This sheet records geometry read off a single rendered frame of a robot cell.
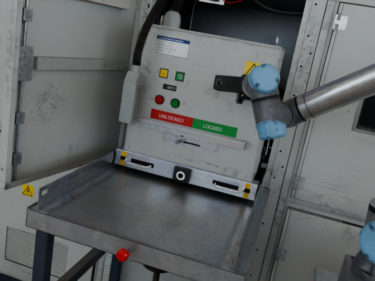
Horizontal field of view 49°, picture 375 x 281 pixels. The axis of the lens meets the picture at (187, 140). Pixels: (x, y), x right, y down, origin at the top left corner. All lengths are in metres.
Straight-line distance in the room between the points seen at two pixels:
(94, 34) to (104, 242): 0.75
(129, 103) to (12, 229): 1.07
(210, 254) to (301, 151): 0.68
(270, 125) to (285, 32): 1.36
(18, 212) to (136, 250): 1.14
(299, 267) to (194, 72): 0.89
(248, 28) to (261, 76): 1.36
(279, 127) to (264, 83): 0.12
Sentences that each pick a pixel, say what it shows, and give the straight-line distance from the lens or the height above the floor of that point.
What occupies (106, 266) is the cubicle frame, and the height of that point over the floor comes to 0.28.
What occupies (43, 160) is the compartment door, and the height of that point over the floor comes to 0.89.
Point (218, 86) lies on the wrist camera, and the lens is 1.27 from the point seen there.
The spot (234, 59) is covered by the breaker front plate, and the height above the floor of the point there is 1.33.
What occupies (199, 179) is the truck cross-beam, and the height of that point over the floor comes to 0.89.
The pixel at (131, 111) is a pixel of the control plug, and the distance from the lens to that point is 1.42.
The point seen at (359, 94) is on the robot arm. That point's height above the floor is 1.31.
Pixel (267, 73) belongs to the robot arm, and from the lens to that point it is 1.07.
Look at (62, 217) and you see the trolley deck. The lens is 1.20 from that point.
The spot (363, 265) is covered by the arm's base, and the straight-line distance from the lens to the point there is 1.22.
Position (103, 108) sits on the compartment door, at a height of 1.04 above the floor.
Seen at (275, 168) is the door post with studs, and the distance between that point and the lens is 1.66.
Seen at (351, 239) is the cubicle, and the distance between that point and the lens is 1.74.
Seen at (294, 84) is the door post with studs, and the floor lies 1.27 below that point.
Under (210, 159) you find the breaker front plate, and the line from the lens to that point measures 1.48.
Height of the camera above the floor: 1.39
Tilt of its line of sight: 14 degrees down
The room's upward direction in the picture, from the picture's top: 10 degrees clockwise
